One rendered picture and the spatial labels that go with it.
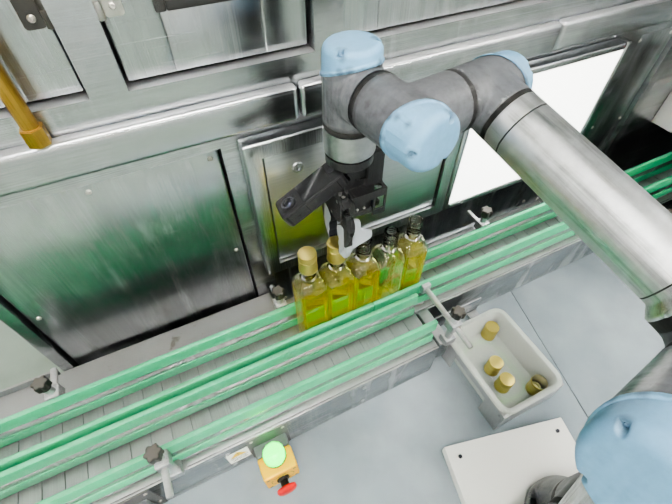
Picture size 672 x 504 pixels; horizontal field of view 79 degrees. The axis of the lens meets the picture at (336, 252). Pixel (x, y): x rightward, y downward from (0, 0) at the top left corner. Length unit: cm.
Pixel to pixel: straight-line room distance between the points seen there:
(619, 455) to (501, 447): 63
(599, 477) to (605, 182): 27
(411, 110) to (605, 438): 33
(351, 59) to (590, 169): 28
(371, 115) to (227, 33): 27
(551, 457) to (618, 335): 42
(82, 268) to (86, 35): 40
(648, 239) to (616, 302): 90
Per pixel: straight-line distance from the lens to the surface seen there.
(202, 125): 66
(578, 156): 50
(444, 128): 45
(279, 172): 74
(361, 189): 63
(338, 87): 51
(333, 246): 72
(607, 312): 135
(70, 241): 80
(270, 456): 89
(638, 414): 40
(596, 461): 43
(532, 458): 104
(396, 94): 47
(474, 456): 100
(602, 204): 49
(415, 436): 101
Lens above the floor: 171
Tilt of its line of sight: 50 degrees down
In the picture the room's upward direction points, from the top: straight up
